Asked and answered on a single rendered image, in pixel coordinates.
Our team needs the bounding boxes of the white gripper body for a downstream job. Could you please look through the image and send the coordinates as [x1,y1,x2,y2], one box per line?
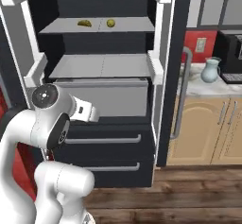
[86,104,101,124]

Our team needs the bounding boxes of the empty grey fridge shelf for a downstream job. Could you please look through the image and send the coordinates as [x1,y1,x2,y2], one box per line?
[47,53,152,79]

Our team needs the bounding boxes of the grey fridge shelf with food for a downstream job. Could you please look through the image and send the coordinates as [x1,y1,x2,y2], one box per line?
[39,16,156,35]

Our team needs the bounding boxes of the pale blue pitcher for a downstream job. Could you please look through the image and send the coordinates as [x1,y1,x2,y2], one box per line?
[200,57,222,84]

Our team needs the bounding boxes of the grey fridge crisper drawer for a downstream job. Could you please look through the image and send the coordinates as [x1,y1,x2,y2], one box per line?
[52,78,149,118]

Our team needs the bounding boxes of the black freezer drawer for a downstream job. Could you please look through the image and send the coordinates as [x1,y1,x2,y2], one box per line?
[51,122,156,164]
[70,158,155,189]

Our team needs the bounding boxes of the beige cupboard door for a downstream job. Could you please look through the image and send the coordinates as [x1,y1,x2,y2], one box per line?
[210,96,242,165]
[166,96,232,166]

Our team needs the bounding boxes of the fridge door with white lining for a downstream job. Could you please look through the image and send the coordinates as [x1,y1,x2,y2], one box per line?
[0,0,49,109]

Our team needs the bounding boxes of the black fridge door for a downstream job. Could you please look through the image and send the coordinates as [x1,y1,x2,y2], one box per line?
[156,0,194,168]

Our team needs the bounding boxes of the black coffee machine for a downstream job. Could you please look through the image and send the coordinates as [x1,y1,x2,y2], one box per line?
[216,30,242,85]

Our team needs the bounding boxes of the grey upper cupboards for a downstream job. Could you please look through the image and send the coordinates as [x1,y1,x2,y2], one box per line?
[186,0,242,29]

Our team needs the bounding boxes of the grey freezer drawer handle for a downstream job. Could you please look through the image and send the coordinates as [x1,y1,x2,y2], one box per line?
[64,133,143,146]
[84,162,142,173]

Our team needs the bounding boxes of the grey fridge door handle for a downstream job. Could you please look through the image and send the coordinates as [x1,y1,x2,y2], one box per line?
[170,45,194,141]

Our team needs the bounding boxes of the beige wall outlet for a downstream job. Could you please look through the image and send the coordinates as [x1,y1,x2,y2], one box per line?
[195,37,208,54]

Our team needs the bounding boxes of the grey cupboard handle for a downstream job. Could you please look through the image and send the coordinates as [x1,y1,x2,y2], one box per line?
[228,100,238,126]
[217,101,228,126]

